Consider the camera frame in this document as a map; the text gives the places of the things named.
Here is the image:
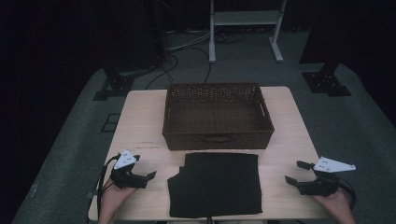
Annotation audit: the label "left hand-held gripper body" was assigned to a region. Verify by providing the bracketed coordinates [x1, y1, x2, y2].
[110, 148, 148, 189]

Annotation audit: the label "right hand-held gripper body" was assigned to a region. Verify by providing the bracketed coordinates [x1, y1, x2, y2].
[299, 156, 357, 198]

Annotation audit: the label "black cloth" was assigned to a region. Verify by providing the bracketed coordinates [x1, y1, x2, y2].
[167, 151, 263, 218]

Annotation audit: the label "brown wicker basket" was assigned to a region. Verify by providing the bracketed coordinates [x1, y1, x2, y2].
[162, 82, 276, 152]

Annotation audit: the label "person's left hand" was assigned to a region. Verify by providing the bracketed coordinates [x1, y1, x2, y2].
[98, 178, 138, 218]

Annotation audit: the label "person's right hand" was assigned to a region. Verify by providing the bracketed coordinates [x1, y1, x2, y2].
[311, 189, 353, 219]

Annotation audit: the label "black stand base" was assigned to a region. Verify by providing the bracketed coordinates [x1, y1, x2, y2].
[92, 65, 152, 102]
[301, 61, 353, 98]

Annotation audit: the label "white metal stand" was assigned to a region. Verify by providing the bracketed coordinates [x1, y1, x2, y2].
[208, 0, 288, 64]

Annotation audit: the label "left hand-held gripper black cable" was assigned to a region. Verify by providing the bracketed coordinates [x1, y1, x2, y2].
[96, 152, 121, 218]

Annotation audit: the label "hand-held gripper black cable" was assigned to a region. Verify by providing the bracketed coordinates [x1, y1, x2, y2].
[96, 152, 121, 218]
[337, 177, 358, 210]

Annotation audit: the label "right hand-held gripper black cable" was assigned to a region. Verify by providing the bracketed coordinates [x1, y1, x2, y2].
[337, 177, 358, 210]

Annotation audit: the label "black floor cable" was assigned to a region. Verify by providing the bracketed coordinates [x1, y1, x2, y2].
[144, 53, 180, 91]
[186, 46, 213, 84]

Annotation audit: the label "white floor cables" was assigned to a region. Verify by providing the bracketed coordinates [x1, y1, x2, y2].
[167, 30, 213, 53]

